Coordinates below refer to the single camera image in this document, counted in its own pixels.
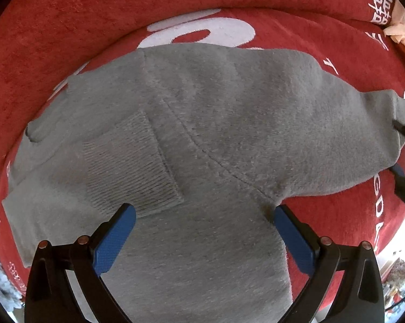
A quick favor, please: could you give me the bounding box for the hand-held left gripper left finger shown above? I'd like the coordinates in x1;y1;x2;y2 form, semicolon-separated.
24;203;137;323

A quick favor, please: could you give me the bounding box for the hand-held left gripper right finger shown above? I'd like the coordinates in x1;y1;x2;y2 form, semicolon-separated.
274;205;385;323

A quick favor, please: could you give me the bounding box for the grey knit sweater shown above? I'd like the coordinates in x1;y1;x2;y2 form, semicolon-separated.
2;44;405;323

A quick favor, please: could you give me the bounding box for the beige crumpled cloth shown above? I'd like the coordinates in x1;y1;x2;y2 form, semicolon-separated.
382;3;405;58

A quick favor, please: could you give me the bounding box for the white fluffy cloth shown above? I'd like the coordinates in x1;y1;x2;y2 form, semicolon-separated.
0;227;24;312

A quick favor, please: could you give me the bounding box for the red blanket with white print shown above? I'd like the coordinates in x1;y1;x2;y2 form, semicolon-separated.
0;0;405;313

